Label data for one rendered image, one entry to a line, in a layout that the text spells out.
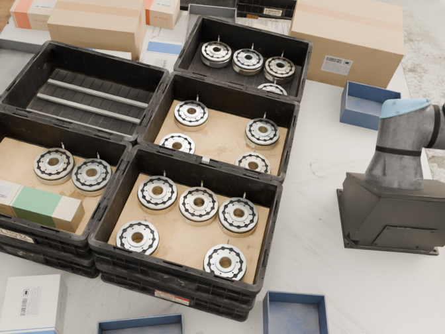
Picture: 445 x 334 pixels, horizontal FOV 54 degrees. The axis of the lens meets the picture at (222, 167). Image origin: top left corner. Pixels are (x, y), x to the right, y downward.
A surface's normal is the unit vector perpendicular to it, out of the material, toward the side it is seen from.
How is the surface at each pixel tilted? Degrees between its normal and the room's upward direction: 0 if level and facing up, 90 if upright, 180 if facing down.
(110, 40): 90
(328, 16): 0
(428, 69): 0
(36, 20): 90
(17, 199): 0
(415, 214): 90
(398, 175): 31
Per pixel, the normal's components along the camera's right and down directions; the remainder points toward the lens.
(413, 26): 0.10, -0.59
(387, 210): -0.04, 0.80
